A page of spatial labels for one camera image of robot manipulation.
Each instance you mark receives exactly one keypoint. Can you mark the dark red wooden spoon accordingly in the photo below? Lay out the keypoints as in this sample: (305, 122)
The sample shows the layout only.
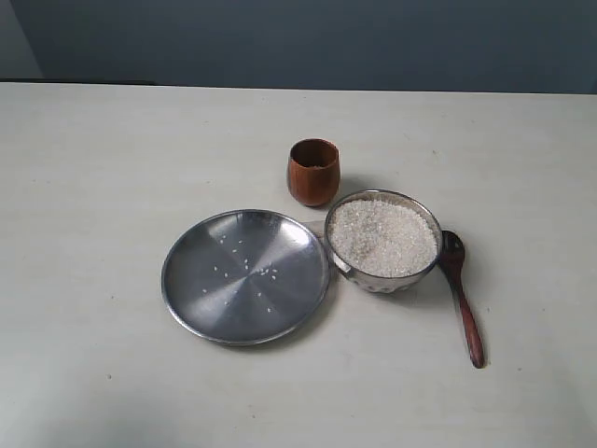
(451, 262)

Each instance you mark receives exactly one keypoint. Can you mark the steel bowl of rice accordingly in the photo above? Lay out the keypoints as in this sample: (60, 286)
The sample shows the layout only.
(381, 240)

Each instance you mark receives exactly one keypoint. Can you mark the clear tape on table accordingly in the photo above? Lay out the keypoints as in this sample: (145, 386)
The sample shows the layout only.
(316, 227)

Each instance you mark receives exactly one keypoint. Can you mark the brown wooden cup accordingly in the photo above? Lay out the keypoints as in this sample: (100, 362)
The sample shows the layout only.
(313, 172)

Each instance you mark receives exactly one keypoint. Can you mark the round steel plate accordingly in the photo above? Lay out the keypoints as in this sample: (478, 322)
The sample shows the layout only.
(245, 277)

